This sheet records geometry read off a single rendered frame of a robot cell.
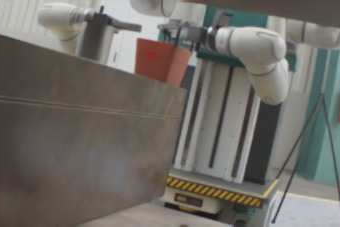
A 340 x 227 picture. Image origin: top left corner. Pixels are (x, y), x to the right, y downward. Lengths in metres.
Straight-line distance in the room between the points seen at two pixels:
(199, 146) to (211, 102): 0.22
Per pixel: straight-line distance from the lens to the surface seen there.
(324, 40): 2.45
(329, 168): 7.46
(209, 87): 2.73
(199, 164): 2.74
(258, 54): 1.56
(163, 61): 1.69
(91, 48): 1.27
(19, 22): 8.17
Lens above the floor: 0.64
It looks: 2 degrees down
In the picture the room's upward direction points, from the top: 12 degrees clockwise
